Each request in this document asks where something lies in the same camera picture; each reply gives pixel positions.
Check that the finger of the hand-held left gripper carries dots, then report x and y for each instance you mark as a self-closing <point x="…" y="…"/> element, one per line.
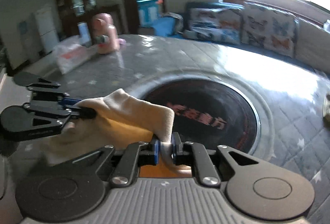
<point x="51" y="112"/>
<point x="46" y="92"/>

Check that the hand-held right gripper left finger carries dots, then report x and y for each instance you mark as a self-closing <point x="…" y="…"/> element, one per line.
<point x="155" y="152"/>

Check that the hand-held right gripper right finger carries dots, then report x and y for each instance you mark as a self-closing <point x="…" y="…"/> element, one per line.
<point x="174" y="148"/>

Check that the beige garment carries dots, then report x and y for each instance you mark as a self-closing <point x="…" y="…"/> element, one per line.
<point x="134" y="110"/>

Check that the white plastic bag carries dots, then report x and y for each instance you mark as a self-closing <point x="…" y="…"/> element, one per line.
<point x="72" y="55"/>

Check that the round black induction cooktop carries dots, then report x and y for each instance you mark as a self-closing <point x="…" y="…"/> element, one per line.
<point x="206" y="100"/>

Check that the white refrigerator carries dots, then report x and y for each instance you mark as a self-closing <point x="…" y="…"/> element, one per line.
<point x="46" y="28"/>

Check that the white blue bottle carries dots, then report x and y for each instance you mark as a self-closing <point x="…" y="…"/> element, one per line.
<point x="83" y="33"/>

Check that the pink cartoon water bottle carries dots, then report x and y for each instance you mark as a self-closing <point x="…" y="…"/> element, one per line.
<point x="104" y="33"/>

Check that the small pink toy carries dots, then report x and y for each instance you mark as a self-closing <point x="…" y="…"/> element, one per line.
<point x="122" y="42"/>

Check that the blue covered seat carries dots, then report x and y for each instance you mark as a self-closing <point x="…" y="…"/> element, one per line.
<point x="167" y="23"/>

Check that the grey quilted table cover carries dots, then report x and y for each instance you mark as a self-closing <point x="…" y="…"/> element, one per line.
<point x="283" y="79"/>

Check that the blue cabinet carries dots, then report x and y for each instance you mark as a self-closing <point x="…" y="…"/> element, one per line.
<point x="147" y="11"/>

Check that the wide butterfly print cushion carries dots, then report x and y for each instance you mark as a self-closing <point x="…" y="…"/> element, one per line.
<point x="214" y="24"/>

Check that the dark blue sofa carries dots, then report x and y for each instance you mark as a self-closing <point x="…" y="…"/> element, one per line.
<point x="206" y="5"/>

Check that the square butterfly print cushion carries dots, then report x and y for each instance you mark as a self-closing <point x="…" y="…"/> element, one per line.
<point x="269" y="30"/>

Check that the green orange printed cloth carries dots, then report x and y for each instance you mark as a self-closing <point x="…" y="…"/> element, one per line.
<point x="327" y="108"/>

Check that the plain grey cushion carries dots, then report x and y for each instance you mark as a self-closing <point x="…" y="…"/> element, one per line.
<point x="314" y="43"/>

